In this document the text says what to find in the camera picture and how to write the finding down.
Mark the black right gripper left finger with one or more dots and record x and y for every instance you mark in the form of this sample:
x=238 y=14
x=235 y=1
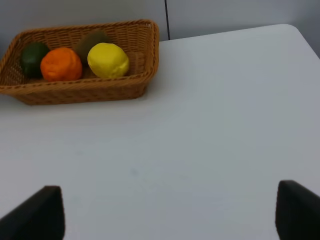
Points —
x=40 y=217

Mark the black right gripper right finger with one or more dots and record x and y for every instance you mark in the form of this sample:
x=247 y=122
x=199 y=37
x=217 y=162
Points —
x=297 y=212

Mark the orange fruit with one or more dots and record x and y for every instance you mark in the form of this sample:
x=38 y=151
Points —
x=61 y=64

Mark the green avocado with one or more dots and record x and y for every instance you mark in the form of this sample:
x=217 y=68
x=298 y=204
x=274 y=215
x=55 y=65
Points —
x=31 y=58

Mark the yellow lemon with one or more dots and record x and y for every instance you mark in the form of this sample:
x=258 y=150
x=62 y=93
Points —
x=108 y=61

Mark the brown kiwi fruit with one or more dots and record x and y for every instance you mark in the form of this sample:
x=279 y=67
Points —
x=86 y=43

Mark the orange wicker basket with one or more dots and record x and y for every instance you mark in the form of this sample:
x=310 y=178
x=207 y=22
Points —
x=138 y=38

